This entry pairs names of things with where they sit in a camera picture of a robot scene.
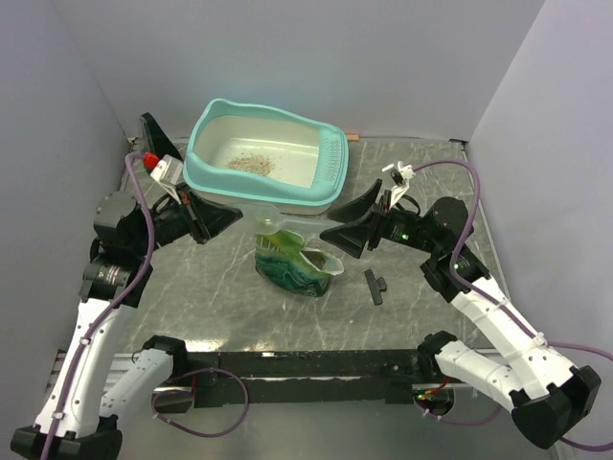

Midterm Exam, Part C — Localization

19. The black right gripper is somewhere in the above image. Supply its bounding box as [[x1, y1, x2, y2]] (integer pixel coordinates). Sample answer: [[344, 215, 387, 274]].
[[320, 178, 442, 258]]

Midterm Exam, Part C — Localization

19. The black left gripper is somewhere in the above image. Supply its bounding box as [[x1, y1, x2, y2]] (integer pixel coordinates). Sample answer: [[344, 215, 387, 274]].
[[130, 181, 242, 256]]

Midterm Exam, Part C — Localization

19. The clear plastic scoop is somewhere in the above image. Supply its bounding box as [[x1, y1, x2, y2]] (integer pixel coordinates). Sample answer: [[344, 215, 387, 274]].
[[236, 203, 339, 235]]

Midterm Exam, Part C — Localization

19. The black bag clip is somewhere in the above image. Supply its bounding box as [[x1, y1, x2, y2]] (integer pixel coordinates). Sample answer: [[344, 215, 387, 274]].
[[364, 269, 387, 306]]

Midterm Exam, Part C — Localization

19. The green litter bag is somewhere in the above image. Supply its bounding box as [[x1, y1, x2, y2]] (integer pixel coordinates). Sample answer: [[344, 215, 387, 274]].
[[255, 230, 345, 297]]

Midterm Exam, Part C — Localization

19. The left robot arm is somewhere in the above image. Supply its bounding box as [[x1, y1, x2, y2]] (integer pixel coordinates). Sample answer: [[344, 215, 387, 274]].
[[11, 185, 242, 459]]

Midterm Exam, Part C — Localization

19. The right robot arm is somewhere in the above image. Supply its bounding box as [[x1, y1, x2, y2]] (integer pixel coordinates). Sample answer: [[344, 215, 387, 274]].
[[320, 180, 602, 449]]

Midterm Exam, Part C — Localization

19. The teal and white litter box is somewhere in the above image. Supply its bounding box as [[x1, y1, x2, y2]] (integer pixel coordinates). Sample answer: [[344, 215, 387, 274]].
[[183, 98, 349, 216]]

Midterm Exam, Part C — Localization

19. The pile of beige litter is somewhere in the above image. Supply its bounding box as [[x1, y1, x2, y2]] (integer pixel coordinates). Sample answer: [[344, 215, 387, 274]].
[[225, 153, 275, 176]]

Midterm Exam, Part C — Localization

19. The black triangular stand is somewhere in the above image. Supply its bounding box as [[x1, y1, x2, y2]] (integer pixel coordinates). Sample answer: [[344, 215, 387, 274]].
[[139, 112, 183, 160]]

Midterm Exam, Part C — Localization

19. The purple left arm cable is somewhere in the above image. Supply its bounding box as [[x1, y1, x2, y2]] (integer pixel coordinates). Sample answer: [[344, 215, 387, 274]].
[[40, 152, 157, 460]]

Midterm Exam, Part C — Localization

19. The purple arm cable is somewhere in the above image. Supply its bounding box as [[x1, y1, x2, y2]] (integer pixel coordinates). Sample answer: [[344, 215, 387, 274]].
[[40, 152, 157, 460], [411, 158, 613, 454]]

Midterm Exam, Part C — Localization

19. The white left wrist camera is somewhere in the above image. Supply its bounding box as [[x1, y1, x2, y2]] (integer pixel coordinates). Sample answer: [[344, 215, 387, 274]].
[[143, 152, 183, 194]]

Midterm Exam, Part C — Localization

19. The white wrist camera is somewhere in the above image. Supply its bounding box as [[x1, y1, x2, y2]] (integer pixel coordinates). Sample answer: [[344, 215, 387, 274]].
[[143, 152, 183, 194], [381, 161, 415, 208]]

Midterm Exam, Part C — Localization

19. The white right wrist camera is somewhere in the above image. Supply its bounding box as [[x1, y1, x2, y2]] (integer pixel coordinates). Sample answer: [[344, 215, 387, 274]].
[[381, 161, 415, 208]]

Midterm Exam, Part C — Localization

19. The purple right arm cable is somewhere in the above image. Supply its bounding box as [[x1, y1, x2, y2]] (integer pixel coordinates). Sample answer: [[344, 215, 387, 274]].
[[411, 158, 613, 454]]

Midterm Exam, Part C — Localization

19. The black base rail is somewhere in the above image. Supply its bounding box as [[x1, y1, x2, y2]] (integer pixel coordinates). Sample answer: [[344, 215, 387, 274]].
[[162, 349, 444, 408]]

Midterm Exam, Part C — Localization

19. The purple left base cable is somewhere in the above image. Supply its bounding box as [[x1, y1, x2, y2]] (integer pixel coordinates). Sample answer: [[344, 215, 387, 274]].
[[150, 366, 251, 438]]

